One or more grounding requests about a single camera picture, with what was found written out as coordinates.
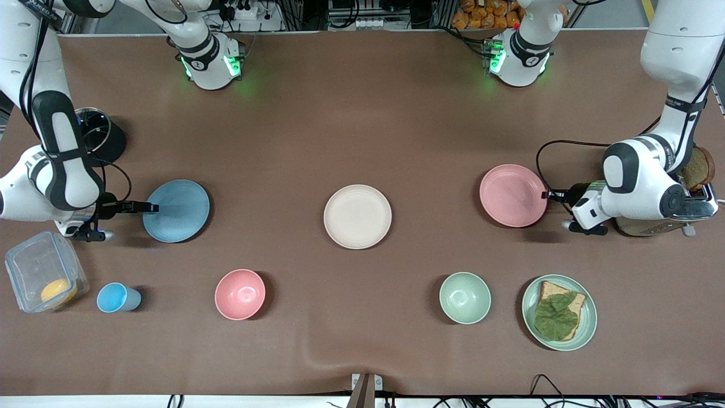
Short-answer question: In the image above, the blue plate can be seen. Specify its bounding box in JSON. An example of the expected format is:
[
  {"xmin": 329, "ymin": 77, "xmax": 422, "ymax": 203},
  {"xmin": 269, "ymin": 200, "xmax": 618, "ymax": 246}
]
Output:
[{"xmin": 142, "ymin": 180, "xmax": 211, "ymax": 244}]

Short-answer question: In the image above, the pink plate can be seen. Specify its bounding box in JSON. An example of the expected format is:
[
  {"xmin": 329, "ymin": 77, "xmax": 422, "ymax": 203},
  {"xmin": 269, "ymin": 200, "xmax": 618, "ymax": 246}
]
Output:
[{"xmin": 479, "ymin": 164, "xmax": 548, "ymax": 228}]

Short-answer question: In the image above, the black metal-rimmed pot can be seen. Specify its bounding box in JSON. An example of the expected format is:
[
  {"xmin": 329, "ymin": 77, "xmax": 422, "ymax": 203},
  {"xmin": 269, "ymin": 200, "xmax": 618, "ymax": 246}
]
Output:
[{"xmin": 75, "ymin": 107, "xmax": 127, "ymax": 168}]

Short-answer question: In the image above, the blue cup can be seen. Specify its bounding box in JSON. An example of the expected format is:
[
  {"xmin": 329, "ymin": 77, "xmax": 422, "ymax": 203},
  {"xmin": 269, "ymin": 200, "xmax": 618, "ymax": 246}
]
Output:
[{"xmin": 96, "ymin": 282, "xmax": 142, "ymax": 313}]

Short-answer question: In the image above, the bread slice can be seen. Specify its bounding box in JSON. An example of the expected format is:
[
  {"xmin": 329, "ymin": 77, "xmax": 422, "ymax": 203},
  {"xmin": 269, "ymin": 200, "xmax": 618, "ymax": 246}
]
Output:
[{"xmin": 535, "ymin": 280, "xmax": 586, "ymax": 341}]

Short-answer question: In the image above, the clear plastic container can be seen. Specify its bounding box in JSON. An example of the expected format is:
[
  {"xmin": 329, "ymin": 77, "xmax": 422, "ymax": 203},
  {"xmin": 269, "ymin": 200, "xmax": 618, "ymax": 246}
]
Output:
[{"xmin": 5, "ymin": 230, "xmax": 90, "ymax": 313}]

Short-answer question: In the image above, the yellow round food piece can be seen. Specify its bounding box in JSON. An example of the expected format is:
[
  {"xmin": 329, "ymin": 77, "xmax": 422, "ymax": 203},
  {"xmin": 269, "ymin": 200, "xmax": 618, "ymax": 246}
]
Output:
[{"xmin": 40, "ymin": 279, "xmax": 78, "ymax": 305}]

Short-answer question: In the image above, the beige and chrome toaster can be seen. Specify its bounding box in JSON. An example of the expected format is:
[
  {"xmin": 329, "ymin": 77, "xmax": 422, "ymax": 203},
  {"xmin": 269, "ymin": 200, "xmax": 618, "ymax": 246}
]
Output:
[{"xmin": 589, "ymin": 180, "xmax": 719, "ymax": 238}]

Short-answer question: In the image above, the green lettuce leaf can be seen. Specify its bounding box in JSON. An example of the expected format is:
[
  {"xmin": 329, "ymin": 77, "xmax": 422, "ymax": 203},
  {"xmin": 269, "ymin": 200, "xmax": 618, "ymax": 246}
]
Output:
[{"xmin": 534, "ymin": 292, "xmax": 579, "ymax": 342}]

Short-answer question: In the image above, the brown toast slice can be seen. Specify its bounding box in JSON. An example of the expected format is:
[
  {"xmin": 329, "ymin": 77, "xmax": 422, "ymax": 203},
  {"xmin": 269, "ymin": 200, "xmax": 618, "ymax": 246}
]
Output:
[{"xmin": 679, "ymin": 146, "xmax": 717, "ymax": 192}]

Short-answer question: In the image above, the green plate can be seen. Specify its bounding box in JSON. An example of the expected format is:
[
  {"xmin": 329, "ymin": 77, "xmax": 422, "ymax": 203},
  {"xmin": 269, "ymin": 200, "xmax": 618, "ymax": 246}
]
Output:
[{"xmin": 522, "ymin": 274, "xmax": 598, "ymax": 352}]

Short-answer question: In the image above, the pink bowl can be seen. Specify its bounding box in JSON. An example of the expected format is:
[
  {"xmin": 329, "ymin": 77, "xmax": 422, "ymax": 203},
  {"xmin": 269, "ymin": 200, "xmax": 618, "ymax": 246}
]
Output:
[{"xmin": 215, "ymin": 269, "xmax": 266, "ymax": 321}]

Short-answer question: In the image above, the green bowl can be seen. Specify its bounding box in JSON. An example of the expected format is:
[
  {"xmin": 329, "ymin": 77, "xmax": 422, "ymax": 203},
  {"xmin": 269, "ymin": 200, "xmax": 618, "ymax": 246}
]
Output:
[{"xmin": 439, "ymin": 272, "xmax": 492, "ymax": 325}]

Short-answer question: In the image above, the orange snack bag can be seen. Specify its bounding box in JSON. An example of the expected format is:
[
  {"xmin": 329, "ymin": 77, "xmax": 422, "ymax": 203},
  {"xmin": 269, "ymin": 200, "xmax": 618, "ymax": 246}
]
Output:
[{"xmin": 451, "ymin": 0, "xmax": 524, "ymax": 31}]

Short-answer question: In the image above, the beige plate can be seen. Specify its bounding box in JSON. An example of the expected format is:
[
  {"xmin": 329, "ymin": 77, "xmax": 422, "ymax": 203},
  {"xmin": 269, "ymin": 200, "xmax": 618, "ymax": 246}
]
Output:
[{"xmin": 323, "ymin": 184, "xmax": 393, "ymax": 250}]

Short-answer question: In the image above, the brown table cover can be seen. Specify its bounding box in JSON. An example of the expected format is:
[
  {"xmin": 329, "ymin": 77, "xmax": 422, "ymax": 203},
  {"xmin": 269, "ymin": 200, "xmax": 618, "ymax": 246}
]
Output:
[{"xmin": 0, "ymin": 28, "xmax": 725, "ymax": 397}]

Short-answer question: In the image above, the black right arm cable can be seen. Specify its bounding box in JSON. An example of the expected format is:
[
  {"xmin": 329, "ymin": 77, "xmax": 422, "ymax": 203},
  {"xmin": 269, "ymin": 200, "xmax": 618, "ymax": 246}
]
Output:
[{"xmin": 20, "ymin": 0, "xmax": 133, "ymax": 203}]

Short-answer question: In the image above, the black loose cable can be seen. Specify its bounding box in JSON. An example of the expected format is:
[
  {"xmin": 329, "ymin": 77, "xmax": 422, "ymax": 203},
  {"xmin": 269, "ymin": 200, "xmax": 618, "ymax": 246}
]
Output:
[{"xmin": 529, "ymin": 373, "xmax": 568, "ymax": 407}]

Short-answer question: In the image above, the metal bracket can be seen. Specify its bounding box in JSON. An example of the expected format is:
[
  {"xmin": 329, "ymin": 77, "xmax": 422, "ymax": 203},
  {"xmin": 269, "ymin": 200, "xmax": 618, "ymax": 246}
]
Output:
[{"xmin": 351, "ymin": 372, "xmax": 383, "ymax": 408}]

